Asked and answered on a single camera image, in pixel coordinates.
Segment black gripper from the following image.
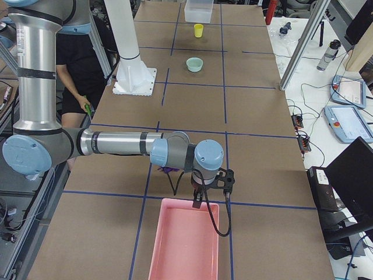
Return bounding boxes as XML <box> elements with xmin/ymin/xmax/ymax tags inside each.
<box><xmin>191</xmin><ymin>173</ymin><xmax>203</xmax><ymax>209</ymax></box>

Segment purple cloth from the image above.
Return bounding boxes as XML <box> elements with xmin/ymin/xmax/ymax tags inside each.
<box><xmin>157</xmin><ymin>166</ymin><xmax>179</xmax><ymax>174</ymax></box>

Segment mint green bowl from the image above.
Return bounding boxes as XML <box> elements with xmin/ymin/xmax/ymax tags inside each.
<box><xmin>186</xmin><ymin>57</ymin><xmax>203</xmax><ymax>72</ymax></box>

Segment yellow paper cup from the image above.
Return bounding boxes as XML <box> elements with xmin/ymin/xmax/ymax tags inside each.
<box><xmin>193</xmin><ymin>23</ymin><xmax>204</xmax><ymax>38</ymax></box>

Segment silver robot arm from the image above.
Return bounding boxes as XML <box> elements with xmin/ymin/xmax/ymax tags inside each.
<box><xmin>2</xmin><ymin>1</ymin><xmax>234</xmax><ymax>207</ymax></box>

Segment black box device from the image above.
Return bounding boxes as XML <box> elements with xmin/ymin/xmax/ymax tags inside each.
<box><xmin>307</xmin><ymin>166</ymin><xmax>339</xmax><ymax>212</ymax></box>

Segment pink plastic bin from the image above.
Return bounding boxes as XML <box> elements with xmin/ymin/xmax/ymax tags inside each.
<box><xmin>148</xmin><ymin>198</ymin><xmax>219</xmax><ymax>279</ymax></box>

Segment lower orange connector board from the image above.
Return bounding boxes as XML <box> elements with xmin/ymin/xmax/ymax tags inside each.
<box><xmin>297</xmin><ymin>135</ymin><xmax>311</xmax><ymax>154</ymax></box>

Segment orange connector board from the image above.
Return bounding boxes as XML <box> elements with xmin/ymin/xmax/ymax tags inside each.
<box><xmin>291</xmin><ymin>114</ymin><xmax>304</xmax><ymax>130</ymax></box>
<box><xmin>297</xmin><ymin>135</ymin><xmax>311</xmax><ymax>154</ymax></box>

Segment upper orange connector board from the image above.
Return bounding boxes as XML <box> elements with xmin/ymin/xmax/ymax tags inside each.
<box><xmin>291</xmin><ymin>114</ymin><xmax>304</xmax><ymax>130</ymax></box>

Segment green scissors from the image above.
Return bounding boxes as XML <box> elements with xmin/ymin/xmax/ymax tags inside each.
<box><xmin>85</xmin><ymin>103</ymin><xmax>92</xmax><ymax>117</ymax></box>

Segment black monitor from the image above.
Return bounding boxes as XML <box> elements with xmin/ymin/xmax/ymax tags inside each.
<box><xmin>325</xmin><ymin>137</ymin><xmax>372</xmax><ymax>218</ymax></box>

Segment lower teach pendant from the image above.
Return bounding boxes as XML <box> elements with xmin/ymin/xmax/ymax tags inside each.
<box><xmin>324</xmin><ymin>105</ymin><xmax>372</xmax><ymax>144</ymax></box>

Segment teach pendant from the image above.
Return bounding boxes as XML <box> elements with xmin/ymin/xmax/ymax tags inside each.
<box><xmin>324</xmin><ymin>105</ymin><xmax>372</xmax><ymax>144</ymax></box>
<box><xmin>330</xmin><ymin>75</ymin><xmax>367</xmax><ymax>109</ymax></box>

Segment person in black clothes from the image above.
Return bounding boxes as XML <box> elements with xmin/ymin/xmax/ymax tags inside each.
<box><xmin>56</xmin><ymin>33</ymin><xmax>107</xmax><ymax>128</ymax></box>

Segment upper teach pendant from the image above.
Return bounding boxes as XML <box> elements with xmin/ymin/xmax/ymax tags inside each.
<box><xmin>330</xmin><ymin>75</ymin><xmax>367</xmax><ymax>109</ymax></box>

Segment clear plastic bin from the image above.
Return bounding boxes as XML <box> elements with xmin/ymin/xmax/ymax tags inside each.
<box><xmin>184</xmin><ymin>0</ymin><xmax>214</xmax><ymax>23</ymax></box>

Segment blue black handheld tool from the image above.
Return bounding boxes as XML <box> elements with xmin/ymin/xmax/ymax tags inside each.
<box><xmin>279</xmin><ymin>22</ymin><xmax>291</xmax><ymax>35</ymax></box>

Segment clear water bottle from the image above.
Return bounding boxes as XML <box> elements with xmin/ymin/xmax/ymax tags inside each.
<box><xmin>316</xmin><ymin>39</ymin><xmax>342</xmax><ymax>71</ymax></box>

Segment red fire extinguisher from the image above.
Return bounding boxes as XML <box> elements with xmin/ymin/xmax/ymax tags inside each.
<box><xmin>265</xmin><ymin>0</ymin><xmax>277</xmax><ymax>25</ymax></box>

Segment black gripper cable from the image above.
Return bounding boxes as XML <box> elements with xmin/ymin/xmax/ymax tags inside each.
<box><xmin>200</xmin><ymin>186</ymin><xmax>232</xmax><ymax>237</ymax></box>

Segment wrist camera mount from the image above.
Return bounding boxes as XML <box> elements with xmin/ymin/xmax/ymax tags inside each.
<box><xmin>207</xmin><ymin>168</ymin><xmax>235</xmax><ymax>194</ymax></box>

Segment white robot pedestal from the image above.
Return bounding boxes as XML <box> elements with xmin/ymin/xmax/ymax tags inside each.
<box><xmin>105</xmin><ymin>0</ymin><xmax>157</xmax><ymax>96</ymax></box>

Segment aluminium frame post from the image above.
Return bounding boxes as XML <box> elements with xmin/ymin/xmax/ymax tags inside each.
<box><xmin>279</xmin><ymin>0</ymin><xmax>330</xmax><ymax>91</ymax></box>

